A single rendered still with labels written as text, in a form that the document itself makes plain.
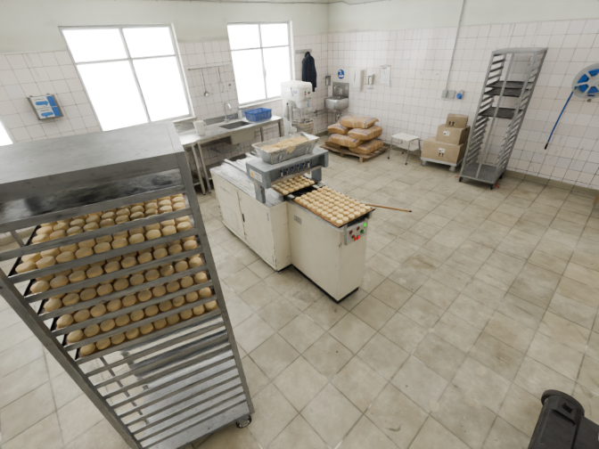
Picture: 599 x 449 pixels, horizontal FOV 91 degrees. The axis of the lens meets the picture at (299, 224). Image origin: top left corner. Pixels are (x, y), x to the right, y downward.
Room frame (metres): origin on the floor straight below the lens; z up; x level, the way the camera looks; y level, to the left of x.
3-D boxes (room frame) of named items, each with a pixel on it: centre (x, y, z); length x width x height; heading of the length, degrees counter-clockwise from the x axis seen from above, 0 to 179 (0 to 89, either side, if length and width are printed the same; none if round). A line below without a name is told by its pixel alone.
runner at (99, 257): (0.84, 0.66, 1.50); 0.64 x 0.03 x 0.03; 113
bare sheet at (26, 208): (1.02, 0.75, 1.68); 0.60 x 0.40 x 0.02; 113
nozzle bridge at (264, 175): (2.62, 0.07, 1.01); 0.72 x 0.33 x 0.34; 126
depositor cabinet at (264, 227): (3.00, 0.35, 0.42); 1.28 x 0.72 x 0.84; 36
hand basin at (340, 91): (6.85, -1.02, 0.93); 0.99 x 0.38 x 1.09; 41
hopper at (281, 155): (2.62, 0.07, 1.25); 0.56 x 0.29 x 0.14; 126
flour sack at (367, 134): (5.75, -1.40, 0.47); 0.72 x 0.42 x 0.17; 137
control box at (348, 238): (1.92, -0.45, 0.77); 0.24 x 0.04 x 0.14; 126
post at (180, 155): (0.93, 0.37, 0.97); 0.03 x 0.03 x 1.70; 23
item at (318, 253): (2.21, -0.23, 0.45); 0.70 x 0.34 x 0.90; 36
